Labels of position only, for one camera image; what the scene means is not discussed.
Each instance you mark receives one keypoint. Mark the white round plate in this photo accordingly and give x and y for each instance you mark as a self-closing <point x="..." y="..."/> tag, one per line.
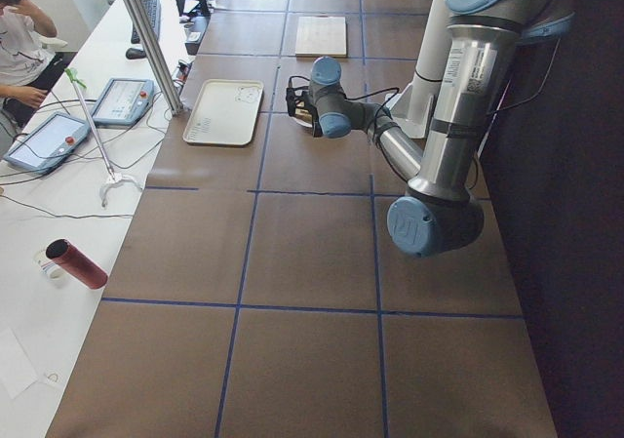
<point x="304" y="124"/>

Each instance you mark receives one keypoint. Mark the brown bread slice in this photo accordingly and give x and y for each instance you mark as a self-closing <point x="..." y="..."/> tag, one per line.
<point x="303" y="114"/>

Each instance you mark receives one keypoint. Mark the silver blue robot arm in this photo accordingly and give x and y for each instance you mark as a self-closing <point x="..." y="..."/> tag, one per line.
<point x="430" y="135"/>

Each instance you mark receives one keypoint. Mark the cream bear serving tray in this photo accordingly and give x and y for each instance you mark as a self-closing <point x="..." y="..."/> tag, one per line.
<point x="224" y="113"/>

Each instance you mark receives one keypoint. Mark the wooden cutting board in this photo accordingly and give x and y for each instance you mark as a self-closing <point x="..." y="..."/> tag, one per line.
<point x="321" y="36"/>

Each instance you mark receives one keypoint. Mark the teach pendant far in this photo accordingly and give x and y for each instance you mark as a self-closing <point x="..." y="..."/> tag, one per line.
<point x="123" y="102"/>

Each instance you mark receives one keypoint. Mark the teach pendant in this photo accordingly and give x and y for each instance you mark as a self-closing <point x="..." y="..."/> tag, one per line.
<point x="47" y="146"/>
<point x="123" y="102"/>

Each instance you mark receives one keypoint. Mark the black computer mouse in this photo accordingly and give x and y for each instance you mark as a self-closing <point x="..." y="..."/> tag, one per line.
<point x="135" y="54"/>

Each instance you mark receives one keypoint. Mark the black keyboard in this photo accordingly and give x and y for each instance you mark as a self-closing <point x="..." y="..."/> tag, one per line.
<point x="152" y="9"/>

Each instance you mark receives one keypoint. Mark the red cylinder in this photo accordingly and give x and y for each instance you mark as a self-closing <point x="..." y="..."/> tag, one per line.
<point x="74" y="262"/>

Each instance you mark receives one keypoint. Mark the metal rod with claw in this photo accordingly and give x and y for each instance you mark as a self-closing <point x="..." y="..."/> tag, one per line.
<point x="114" y="178"/>

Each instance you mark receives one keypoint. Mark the white paper cup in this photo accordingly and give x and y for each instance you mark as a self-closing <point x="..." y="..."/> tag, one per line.
<point x="52" y="271"/>

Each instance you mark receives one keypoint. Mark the teach pendant near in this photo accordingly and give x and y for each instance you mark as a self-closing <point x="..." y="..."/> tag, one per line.
<point x="47" y="146"/>

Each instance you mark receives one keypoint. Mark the seated person white shirt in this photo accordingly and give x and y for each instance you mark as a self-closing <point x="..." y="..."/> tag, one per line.
<point x="28" y="70"/>

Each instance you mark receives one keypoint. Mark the white paper sheet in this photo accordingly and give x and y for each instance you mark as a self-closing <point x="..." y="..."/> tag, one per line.
<point x="17" y="372"/>

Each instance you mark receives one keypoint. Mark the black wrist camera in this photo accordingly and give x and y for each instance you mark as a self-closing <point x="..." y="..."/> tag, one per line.
<point x="296" y="97"/>

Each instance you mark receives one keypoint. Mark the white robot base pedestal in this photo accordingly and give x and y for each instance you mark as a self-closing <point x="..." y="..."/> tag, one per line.
<point x="416" y="103"/>

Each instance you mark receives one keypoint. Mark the aluminium frame post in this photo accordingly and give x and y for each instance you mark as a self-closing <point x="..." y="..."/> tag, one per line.
<point x="154" y="55"/>

